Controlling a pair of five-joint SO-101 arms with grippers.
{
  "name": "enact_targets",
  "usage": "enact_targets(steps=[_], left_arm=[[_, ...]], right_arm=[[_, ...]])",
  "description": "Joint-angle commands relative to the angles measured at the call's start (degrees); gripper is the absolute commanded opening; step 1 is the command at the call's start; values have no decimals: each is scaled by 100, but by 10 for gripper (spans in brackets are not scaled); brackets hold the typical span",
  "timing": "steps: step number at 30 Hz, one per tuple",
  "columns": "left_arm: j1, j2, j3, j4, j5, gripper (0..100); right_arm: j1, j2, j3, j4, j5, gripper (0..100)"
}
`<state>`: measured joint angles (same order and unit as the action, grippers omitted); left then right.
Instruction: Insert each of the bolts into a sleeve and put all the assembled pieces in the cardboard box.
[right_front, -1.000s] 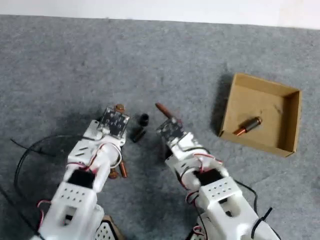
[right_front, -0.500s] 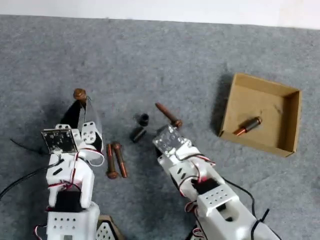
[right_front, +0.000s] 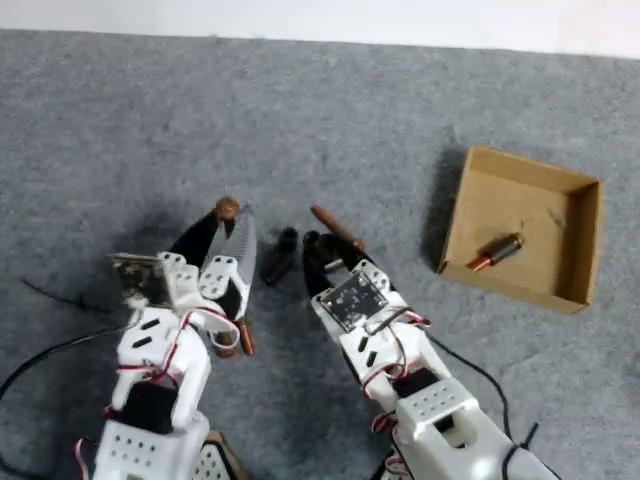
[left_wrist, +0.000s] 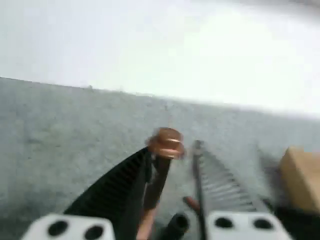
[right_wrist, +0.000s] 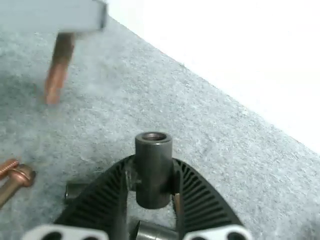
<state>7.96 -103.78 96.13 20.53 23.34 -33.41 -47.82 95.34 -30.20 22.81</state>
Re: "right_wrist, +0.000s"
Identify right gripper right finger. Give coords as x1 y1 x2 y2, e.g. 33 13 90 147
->
170 157 254 240

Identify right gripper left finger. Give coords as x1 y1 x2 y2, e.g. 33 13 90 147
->
21 154 138 240

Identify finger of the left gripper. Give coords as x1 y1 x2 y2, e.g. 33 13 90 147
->
0 0 109 35

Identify dark steel sleeve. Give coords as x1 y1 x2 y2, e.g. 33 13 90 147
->
134 131 174 209
136 220 179 240
64 182 87 201

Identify copper bolt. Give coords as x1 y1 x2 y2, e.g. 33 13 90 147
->
0 163 37 210
43 32 76 106
0 159 20 181

